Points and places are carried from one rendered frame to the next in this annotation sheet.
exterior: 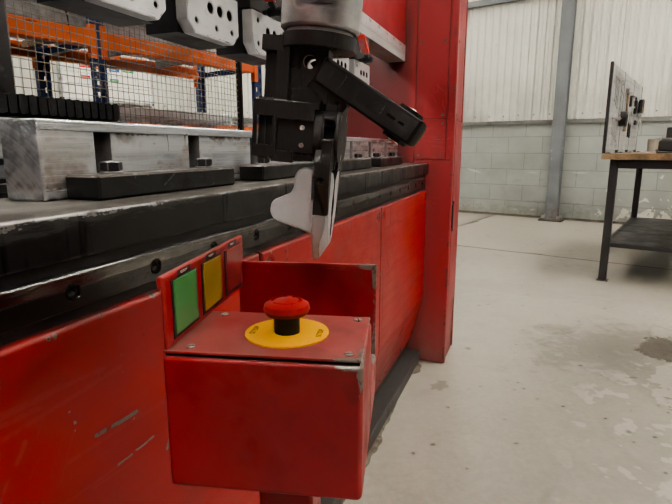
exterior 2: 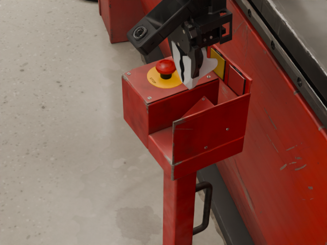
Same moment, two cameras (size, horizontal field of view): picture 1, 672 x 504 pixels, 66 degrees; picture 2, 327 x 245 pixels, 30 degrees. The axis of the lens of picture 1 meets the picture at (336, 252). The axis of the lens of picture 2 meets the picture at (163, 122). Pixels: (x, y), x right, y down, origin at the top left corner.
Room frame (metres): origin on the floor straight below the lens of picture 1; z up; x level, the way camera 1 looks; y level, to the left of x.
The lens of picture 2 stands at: (1.15, -0.52, 1.50)
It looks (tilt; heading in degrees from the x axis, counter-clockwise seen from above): 43 degrees down; 143
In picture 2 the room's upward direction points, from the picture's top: 1 degrees clockwise
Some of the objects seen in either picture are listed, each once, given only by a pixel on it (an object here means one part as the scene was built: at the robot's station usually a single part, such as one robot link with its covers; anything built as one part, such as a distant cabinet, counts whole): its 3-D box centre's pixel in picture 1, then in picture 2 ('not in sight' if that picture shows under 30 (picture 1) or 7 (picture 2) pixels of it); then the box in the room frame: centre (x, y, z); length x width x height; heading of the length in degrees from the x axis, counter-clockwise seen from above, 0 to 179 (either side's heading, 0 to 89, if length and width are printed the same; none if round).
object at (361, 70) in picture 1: (349, 61); not in sight; (1.69, -0.04, 1.20); 0.15 x 0.09 x 0.17; 159
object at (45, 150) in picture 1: (309, 153); not in sight; (1.40, 0.07, 0.92); 1.67 x 0.06 x 0.10; 159
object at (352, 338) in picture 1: (288, 344); (182, 100); (0.47, 0.05, 0.75); 0.20 x 0.16 x 0.18; 173
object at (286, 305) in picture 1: (286, 319); (166, 71); (0.42, 0.04, 0.79); 0.04 x 0.04 x 0.04
